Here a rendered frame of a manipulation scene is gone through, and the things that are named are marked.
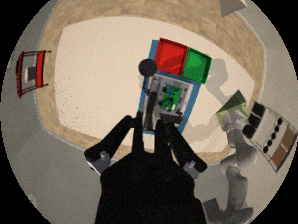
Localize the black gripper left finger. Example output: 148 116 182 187
84 103 146 180

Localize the red open-top bin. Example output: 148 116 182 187
154 38 188 76

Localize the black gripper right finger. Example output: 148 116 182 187
152 106 207 182

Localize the green bin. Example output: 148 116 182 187
182 47 212 84

